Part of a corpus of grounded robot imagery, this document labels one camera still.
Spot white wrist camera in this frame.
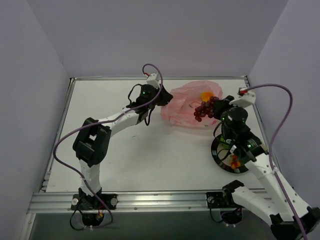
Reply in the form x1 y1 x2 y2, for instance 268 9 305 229
229 88 256 109
146 73 160 89

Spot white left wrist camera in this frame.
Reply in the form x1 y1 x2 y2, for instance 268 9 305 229
146 73 160 89

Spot dark red fake grapes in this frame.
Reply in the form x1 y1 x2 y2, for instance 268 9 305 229
193 96 219 122

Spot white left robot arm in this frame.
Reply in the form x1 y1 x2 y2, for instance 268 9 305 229
72 84 173 210

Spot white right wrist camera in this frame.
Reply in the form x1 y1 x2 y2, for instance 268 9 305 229
229 88 256 109

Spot fake strawberry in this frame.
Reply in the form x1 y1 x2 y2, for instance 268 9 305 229
230 154 242 170

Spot orange fake fruit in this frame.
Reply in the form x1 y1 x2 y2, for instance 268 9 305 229
200 91 215 102

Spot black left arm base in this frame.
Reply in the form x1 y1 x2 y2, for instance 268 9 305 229
69 188 118 231

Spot pink floral plastic bag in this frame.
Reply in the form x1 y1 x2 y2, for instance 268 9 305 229
160 80 223 129

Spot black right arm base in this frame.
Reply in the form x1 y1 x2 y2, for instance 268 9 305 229
206 191 243 225

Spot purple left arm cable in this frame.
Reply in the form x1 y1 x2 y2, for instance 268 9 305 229
52 63 165 230

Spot dark rimmed beige plate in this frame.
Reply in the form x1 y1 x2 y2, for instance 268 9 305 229
211 134 249 174

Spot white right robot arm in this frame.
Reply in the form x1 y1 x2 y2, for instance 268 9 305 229
209 95 320 240

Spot green fake fruit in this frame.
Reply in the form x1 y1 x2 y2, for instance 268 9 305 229
219 135 232 149

